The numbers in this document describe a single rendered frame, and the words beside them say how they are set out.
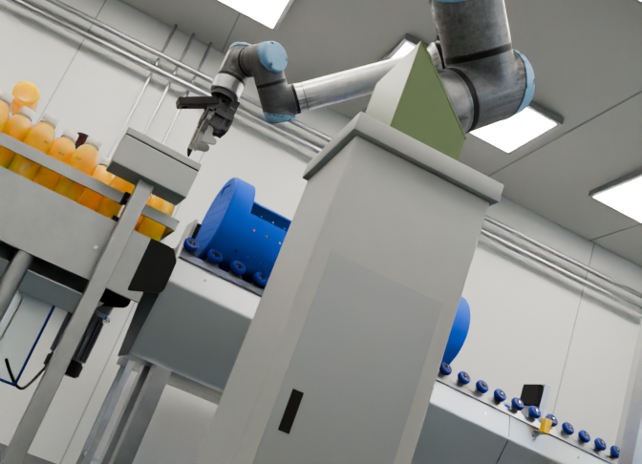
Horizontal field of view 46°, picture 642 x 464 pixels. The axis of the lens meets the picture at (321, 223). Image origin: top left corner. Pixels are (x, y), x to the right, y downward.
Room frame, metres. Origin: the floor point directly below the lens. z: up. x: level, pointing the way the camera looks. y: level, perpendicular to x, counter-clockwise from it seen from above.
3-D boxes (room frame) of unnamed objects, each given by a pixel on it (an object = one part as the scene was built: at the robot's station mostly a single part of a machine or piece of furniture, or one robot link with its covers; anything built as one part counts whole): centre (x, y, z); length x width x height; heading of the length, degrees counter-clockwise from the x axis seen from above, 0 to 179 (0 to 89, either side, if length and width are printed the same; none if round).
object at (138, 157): (1.82, 0.45, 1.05); 0.20 x 0.10 x 0.10; 109
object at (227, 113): (2.04, 0.40, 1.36); 0.09 x 0.08 x 0.12; 110
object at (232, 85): (2.04, 0.41, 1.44); 0.10 x 0.09 x 0.05; 20
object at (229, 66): (2.04, 0.40, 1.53); 0.10 x 0.09 x 0.12; 42
